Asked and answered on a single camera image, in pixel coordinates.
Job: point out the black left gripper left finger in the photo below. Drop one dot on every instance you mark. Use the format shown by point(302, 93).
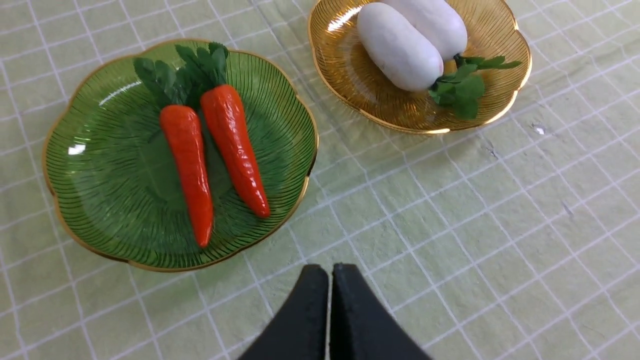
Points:
point(298, 330)

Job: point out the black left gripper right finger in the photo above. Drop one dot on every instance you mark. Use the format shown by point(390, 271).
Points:
point(360, 326)

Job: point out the orange carrot with leaves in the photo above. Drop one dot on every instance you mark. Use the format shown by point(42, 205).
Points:
point(225, 118)
point(174, 91)

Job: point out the white radish with leaves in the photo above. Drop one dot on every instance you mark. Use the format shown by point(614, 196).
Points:
point(413, 64)
point(438, 22)

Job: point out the green checkered tablecloth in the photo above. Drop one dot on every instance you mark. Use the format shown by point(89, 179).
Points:
point(518, 240)

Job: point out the green ribbed glass plate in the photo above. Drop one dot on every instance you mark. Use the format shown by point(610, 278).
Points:
point(114, 182)

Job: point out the amber ribbed glass plate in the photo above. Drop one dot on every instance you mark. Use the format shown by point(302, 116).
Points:
point(344, 66)

